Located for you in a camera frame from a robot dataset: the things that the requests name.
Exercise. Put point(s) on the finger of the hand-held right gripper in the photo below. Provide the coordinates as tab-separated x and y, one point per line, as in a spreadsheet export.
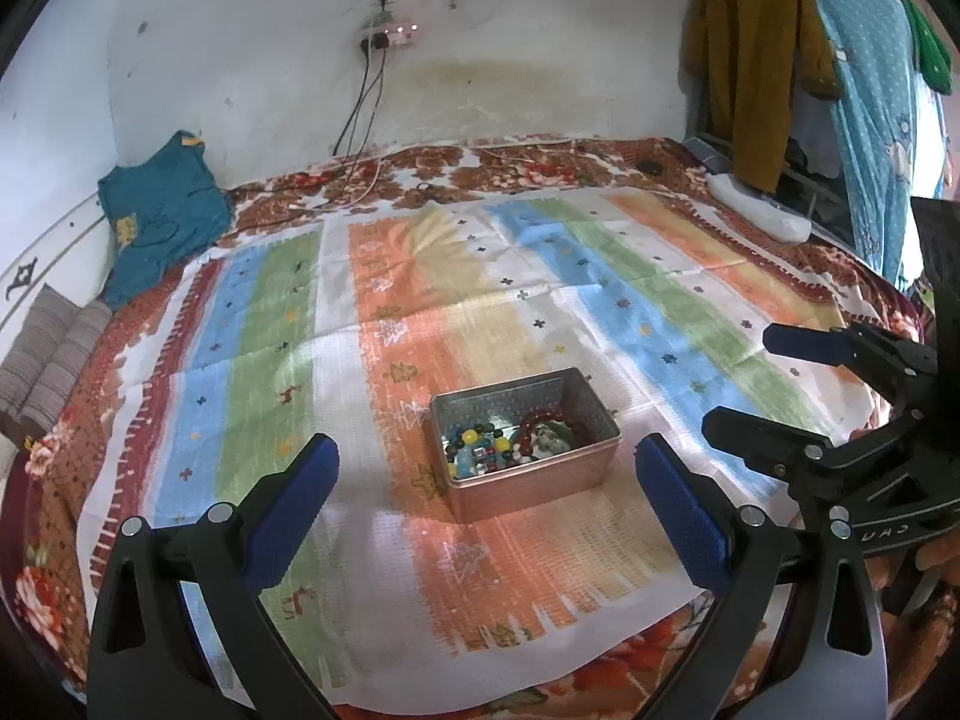
810	343
757	439

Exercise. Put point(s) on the green garment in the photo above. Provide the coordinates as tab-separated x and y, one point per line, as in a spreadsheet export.
928	45

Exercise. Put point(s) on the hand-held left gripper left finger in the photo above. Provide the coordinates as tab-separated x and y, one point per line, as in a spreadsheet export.
294	510

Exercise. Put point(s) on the teal garment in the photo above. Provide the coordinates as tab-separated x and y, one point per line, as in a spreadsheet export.
161	210

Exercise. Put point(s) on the black scissors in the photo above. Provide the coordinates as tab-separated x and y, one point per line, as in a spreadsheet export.
427	189

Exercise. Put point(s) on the small black object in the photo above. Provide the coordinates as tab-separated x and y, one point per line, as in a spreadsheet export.
651	166

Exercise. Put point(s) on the grey striped cushion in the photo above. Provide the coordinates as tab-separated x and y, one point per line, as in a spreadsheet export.
49	360

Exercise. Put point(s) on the rose gold metal tin box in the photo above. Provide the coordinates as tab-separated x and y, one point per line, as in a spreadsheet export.
540	487

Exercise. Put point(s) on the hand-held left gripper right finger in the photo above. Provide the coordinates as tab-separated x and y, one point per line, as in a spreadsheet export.
681	511

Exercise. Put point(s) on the mustard yellow garment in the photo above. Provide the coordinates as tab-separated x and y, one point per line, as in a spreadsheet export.
757	37

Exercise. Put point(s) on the striped colourful woven cloth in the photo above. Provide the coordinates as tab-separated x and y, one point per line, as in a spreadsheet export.
450	300

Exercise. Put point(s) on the wall power strip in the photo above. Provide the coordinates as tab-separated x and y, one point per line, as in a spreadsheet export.
388	36

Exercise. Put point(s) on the white oblong object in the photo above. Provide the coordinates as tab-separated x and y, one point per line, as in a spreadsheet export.
761	206

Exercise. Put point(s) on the blue dotted hanging cloth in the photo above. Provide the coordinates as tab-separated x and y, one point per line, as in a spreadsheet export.
862	90

